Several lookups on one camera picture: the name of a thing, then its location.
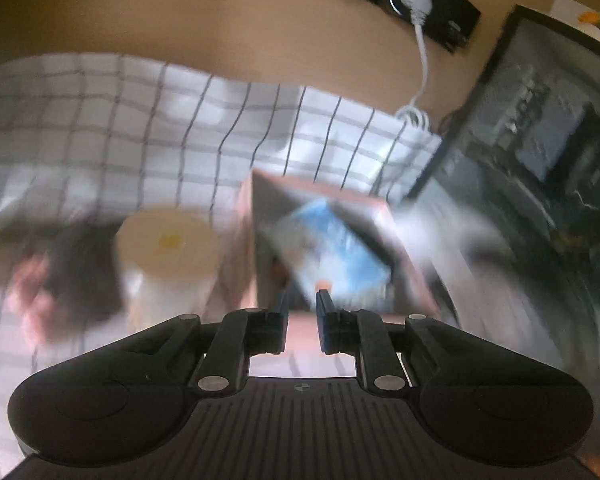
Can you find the black power strip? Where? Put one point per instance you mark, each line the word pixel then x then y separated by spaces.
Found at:
pixel 445 10

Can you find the light blue packet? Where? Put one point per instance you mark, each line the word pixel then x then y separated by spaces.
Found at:
pixel 330 245

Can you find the large clear flower-label jar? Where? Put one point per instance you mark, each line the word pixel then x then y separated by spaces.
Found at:
pixel 165 270

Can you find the pink ruffled sock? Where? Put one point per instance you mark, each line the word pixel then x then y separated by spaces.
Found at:
pixel 27 290

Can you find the black computer case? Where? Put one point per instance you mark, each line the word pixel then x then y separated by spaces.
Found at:
pixel 530 135

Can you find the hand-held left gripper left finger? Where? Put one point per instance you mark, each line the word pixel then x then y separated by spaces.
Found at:
pixel 280 322

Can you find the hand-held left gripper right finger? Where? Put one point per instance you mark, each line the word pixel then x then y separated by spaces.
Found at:
pixel 325 322

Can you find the black plush toy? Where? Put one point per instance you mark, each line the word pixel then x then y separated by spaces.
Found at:
pixel 80 280

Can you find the pink cardboard box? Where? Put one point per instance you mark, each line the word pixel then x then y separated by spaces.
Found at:
pixel 242 260

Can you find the white checkered tablecloth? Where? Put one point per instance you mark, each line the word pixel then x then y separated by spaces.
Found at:
pixel 130 120

